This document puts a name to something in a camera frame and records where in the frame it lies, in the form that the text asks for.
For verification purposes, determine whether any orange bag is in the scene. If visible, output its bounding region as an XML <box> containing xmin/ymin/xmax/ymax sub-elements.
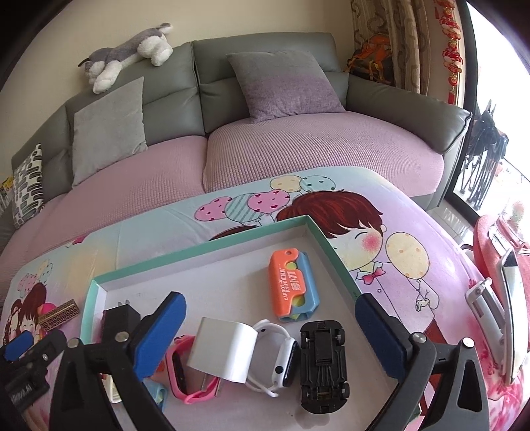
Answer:
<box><xmin>345</xmin><ymin>34</ymin><xmax>398</xmax><ymax>86</ymax></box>

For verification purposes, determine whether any patterned beige curtain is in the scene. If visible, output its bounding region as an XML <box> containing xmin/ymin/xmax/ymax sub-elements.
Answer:
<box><xmin>351</xmin><ymin>0</ymin><xmax>435</xmax><ymax>94</ymax></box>

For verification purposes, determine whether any light blue plastic item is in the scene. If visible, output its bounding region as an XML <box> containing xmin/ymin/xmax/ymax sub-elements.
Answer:
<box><xmin>145</xmin><ymin>379</ymin><xmax>168</xmax><ymax>411</ymax></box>

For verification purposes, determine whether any black toy car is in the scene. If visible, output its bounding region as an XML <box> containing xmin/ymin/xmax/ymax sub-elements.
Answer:
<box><xmin>299</xmin><ymin>319</ymin><xmax>349</xmax><ymax>415</ymax></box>

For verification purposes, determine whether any white charger plug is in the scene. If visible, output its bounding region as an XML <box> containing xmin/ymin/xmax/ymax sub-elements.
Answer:
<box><xmin>186</xmin><ymin>317</ymin><xmax>258</xmax><ymax>391</ymax></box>

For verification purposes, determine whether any purple grey cushion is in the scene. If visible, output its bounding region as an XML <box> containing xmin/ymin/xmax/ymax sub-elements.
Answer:
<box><xmin>226</xmin><ymin>50</ymin><xmax>346</xmax><ymax>124</ymax></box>

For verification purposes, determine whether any patterned metal bar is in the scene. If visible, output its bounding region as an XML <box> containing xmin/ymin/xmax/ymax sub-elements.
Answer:
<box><xmin>38</xmin><ymin>299</ymin><xmax>80</xmax><ymax>331</ymax></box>

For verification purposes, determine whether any pink ribbed sofa cover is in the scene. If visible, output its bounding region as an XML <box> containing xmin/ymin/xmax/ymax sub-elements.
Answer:
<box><xmin>0</xmin><ymin>110</ymin><xmax>446</xmax><ymax>266</ymax></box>

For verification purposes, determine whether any orange toy knife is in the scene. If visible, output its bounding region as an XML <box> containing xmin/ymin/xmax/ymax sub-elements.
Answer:
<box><xmin>268</xmin><ymin>248</ymin><xmax>307</xmax><ymax>318</ymax></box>

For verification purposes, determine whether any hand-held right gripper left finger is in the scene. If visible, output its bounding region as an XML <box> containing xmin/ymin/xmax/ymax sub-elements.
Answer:
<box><xmin>49</xmin><ymin>291</ymin><xmax>187</xmax><ymax>431</ymax></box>

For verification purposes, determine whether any grey white plush dog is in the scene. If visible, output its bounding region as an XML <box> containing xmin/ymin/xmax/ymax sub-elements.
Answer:
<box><xmin>79</xmin><ymin>23</ymin><xmax>174</xmax><ymax>95</ymax></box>

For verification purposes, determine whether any white smartwatch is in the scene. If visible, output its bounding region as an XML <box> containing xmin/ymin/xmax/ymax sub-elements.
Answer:
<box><xmin>245</xmin><ymin>319</ymin><xmax>301</xmax><ymax>398</ymax></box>

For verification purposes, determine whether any grey sofa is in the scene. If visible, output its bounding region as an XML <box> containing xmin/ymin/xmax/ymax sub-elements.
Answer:
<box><xmin>0</xmin><ymin>32</ymin><xmax>473</xmax><ymax>233</ymax></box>

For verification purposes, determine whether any black charger plug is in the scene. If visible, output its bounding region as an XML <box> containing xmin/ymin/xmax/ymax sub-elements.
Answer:
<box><xmin>101</xmin><ymin>298</ymin><xmax>143</xmax><ymax>376</ymax></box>

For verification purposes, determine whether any pink smartwatch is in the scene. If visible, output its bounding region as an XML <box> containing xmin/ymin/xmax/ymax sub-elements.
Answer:
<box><xmin>166</xmin><ymin>335</ymin><xmax>222</xmax><ymax>404</ymax></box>

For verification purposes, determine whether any black drying rack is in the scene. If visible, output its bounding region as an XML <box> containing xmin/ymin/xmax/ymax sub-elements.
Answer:
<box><xmin>455</xmin><ymin>99</ymin><xmax>509</xmax><ymax>210</ymax></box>

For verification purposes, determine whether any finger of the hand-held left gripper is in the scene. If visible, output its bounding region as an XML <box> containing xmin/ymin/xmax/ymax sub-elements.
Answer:
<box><xmin>12</xmin><ymin>329</ymin><xmax>68</xmax><ymax>372</ymax></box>
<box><xmin>0</xmin><ymin>332</ymin><xmax>35</xmax><ymax>362</ymax></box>

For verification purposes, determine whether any red hanging decoration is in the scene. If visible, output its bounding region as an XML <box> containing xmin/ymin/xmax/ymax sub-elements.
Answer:
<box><xmin>435</xmin><ymin>0</ymin><xmax>466</xmax><ymax>104</ymax></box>

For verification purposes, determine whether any black white patterned cushion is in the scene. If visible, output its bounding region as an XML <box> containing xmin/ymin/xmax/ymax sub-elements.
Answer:
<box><xmin>12</xmin><ymin>143</ymin><xmax>45</xmax><ymax>230</ymax></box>

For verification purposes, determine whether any white folding bracket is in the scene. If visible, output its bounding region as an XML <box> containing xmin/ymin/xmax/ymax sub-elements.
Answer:
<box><xmin>464</xmin><ymin>277</ymin><xmax>509</xmax><ymax>344</ymax></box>

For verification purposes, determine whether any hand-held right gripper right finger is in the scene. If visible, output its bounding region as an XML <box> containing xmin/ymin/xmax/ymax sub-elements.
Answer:
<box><xmin>355</xmin><ymin>292</ymin><xmax>491</xmax><ymax>431</ymax></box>

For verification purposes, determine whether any plain grey cushion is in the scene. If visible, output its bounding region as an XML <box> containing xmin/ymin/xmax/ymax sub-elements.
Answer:
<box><xmin>71</xmin><ymin>77</ymin><xmax>148</xmax><ymax>188</ymax></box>

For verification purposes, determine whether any blue toy knife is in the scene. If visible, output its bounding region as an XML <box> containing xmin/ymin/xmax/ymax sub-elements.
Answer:
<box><xmin>277</xmin><ymin>251</ymin><xmax>321</xmax><ymax>323</ymax></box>

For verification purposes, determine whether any shallow green cardboard box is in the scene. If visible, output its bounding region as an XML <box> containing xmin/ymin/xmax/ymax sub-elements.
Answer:
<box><xmin>80</xmin><ymin>215</ymin><xmax>398</xmax><ymax>431</ymax></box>

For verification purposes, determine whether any printed cartoon blanket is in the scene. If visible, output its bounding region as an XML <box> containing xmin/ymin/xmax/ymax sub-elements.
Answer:
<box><xmin>0</xmin><ymin>166</ymin><xmax>530</xmax><ymax>431</ymax></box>

